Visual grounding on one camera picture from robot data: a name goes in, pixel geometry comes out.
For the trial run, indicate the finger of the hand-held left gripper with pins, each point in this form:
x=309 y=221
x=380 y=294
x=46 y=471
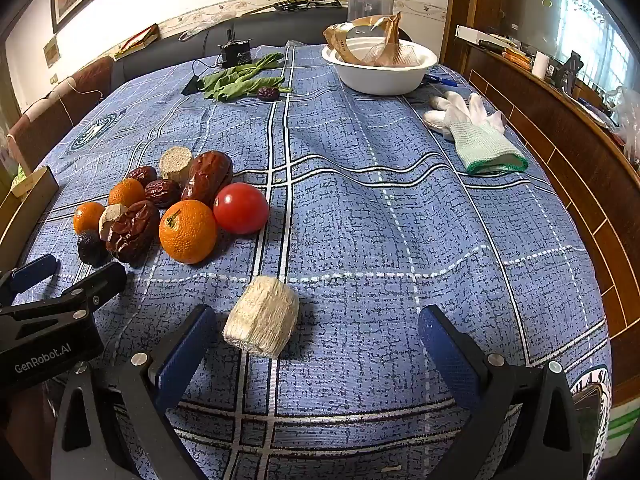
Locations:
x=102 y=282
x=32 y=270

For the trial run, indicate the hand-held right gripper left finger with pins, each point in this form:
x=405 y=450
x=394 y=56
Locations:
x=184 y=355

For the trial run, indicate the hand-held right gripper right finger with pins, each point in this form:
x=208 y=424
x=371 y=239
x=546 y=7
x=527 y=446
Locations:
x=450 y=357

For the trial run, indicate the dark shrivelled fruit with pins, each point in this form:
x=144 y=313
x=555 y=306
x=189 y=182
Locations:
x=91 y=248

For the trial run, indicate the large wrinkled dark date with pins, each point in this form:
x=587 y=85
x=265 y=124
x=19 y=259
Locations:
x=132 y=232

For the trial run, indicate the cardboard box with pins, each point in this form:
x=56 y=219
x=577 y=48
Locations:
x=25 y=205

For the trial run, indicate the small orange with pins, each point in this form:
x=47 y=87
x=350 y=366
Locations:
x=87 y=217
x=126 y=192

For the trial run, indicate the large pale corn cob piece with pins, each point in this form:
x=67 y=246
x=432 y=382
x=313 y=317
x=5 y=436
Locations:
x=261 y=317

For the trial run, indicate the large orange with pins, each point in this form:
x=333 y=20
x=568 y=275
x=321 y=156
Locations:
x=187 y=231

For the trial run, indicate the red tomato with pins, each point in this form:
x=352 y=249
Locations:
x=241 y=208

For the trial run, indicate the person's left forearm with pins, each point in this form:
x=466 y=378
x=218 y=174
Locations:
x=27 y=425

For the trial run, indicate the small corn cob piece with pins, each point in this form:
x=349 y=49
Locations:
x=110 y=220

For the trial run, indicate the small red date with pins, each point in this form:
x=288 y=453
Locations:
x=162 y=193
x=141 y=175

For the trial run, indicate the round corn cob piece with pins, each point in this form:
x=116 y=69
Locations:
x=175 y=162

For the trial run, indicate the large glossy red date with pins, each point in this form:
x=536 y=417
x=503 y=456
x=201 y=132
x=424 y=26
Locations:
x=207 y=176

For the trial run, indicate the blue plaid tablecloth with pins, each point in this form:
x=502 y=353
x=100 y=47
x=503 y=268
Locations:
x=380 y=220

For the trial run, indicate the brown leather chair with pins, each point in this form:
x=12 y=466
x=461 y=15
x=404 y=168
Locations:
x=60 y=105

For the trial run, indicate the black plug adapter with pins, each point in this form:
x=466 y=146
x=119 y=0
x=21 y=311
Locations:
x=190 y=85

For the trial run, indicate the white knit glove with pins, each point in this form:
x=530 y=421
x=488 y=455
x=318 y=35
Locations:
x=480 y=135

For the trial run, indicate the wooden cabinet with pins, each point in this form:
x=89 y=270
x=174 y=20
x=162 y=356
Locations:
x=565 y=160

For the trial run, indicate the green spinach leaf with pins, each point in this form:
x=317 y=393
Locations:
x=245 y=87
x=250 y=67

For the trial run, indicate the red book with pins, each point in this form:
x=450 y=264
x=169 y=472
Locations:
x=137 y=40

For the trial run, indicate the small dark date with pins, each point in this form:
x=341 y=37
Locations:
x=268 y=93

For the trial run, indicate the dark grey sofa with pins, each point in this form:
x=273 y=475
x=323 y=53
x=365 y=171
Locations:
x=200 y=42

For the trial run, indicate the black power device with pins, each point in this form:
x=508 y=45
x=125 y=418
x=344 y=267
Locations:
x=235 y=53

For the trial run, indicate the blue pen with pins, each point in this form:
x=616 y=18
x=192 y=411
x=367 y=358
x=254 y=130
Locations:
x=440 y=79

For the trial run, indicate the white bowl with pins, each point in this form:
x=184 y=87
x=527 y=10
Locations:
x=380 y=77

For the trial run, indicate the white paper roll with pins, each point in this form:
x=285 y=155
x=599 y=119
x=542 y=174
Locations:
x=540 y=65

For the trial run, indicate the black phone stand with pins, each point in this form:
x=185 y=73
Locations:
x=571 y=71

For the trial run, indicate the white flat box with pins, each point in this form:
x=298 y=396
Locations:
x=475 y=33

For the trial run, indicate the brown paper bag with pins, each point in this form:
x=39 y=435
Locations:
x=367 y=35

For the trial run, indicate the clear plastic container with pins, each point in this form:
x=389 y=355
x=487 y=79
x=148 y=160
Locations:
x=367 y=5

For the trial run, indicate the small wall card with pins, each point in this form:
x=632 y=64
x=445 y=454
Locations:
x=51 y=51

